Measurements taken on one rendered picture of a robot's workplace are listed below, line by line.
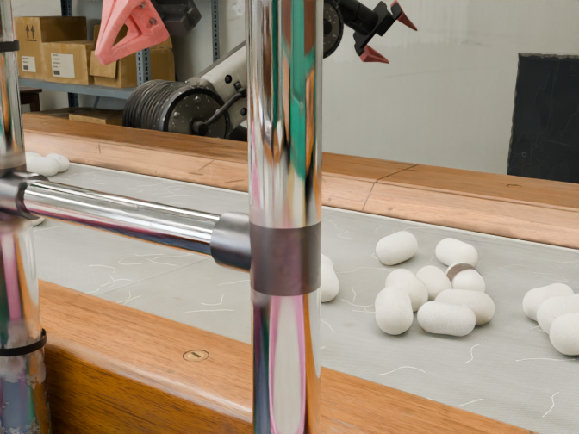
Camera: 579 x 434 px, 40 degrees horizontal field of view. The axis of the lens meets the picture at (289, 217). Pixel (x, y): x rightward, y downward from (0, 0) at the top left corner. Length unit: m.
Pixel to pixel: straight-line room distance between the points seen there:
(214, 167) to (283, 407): 0.54
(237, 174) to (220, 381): 0.45
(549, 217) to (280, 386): 0.40
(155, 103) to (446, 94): 1.75
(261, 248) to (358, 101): 2.79
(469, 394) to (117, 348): 0.16
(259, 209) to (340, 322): 0.22
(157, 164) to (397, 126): 2.16
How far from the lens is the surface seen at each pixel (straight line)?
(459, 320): 0.43
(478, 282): 0.48
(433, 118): 2.86
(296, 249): 0.24
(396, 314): 0.43
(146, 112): 1.21
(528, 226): 0.63
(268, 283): 0.24
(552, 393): 0.40
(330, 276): 0.47
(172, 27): 0.83
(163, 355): 0.36
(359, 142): 3.05
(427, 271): 0.49
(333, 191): 0.70
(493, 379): 0.40
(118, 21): 0.81
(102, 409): 0.37
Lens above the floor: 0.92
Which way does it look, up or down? 16 degrees down
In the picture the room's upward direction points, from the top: straight up
